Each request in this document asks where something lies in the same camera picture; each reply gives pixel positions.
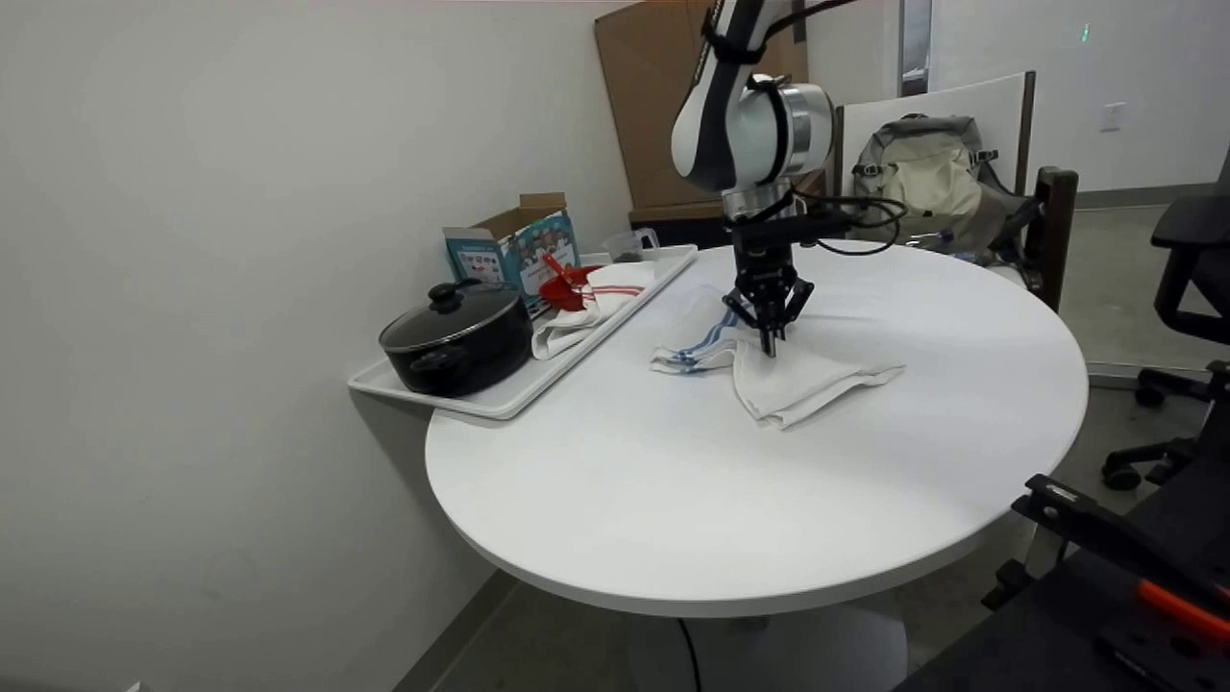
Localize white towel with red stripes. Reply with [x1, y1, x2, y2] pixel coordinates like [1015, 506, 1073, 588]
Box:
[532, 253, 660, 360]

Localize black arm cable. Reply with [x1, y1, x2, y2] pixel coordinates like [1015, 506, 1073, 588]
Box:
[695, 0, 907, 261]

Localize clear plastic bag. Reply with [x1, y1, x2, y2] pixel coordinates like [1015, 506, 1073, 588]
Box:
[851, 110, 1015, 253]

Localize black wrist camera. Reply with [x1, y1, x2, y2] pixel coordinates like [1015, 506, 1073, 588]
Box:
[798, 204, 857, 247]

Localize black office chair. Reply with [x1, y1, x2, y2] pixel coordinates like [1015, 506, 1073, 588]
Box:
[1101, 147, 1230, 491]
[895, 433, 1230, 692]

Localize large brown cardboard box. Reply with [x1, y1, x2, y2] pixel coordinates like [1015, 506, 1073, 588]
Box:
[591, 0, 815, 226]

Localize orange handled black clamp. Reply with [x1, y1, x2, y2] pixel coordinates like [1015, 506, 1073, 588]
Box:
[1010, 474, 1230, 659]

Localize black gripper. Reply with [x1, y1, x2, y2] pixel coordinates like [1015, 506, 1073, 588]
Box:
[722, 208, 820, 355]

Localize blue and red carton box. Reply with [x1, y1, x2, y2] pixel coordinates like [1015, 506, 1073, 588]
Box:
[444, 190, 584, 320]

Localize white towel with blue stripes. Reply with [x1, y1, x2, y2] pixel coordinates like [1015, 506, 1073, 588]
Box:
[649, 299, 907, 433]

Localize white rectangular tray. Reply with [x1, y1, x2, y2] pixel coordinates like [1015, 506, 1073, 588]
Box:
[346, 241, 702, 422]

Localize dark wooden chair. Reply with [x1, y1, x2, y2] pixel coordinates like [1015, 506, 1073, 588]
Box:
[1015, 167, 1079, 310]

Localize black cooking pot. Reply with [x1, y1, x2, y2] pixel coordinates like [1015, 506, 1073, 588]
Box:
[377, 282, 536, 400]

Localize black pot lid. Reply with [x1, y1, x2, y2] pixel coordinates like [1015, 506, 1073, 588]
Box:
[377, 282, 527, 358]

